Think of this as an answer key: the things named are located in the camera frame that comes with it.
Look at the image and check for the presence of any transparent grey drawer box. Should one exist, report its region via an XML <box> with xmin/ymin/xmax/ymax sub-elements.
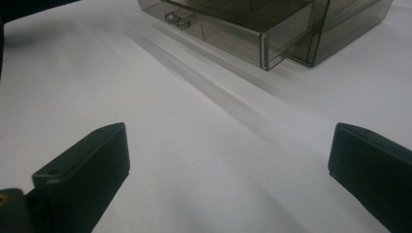
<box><xmin>290</xmin><ymin>0</ymin><xmax>395</xmax><ymax>68</ymax></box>

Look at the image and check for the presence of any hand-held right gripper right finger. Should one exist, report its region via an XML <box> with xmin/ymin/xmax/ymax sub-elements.
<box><xmin>326</xmin><ymin>121</ymin><xmax>412</xmax><ymax>233</ymax></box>

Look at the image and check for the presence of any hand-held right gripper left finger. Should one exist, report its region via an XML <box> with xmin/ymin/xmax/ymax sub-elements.
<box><xmin>31</xmin><ymin>121</ymin><xmax>131</xmax><ymax>233</ymax></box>

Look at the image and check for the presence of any transparent grey drawer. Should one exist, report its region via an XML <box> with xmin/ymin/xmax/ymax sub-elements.
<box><xmin>137</xmin><ymin>0</ymin><xmax>331</xmax><ymax>72</ymax></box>

